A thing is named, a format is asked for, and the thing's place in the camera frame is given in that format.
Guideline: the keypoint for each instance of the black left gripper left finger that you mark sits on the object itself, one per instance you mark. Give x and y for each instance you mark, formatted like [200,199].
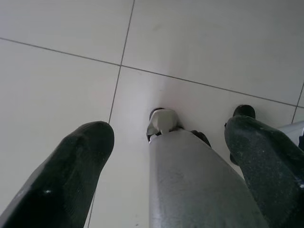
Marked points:
[59,178]

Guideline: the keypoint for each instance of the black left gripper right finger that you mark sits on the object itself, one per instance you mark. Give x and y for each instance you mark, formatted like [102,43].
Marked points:
[268,171]

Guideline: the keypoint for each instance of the silver robot left leg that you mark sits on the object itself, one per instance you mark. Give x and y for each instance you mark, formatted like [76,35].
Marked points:
[185,180]

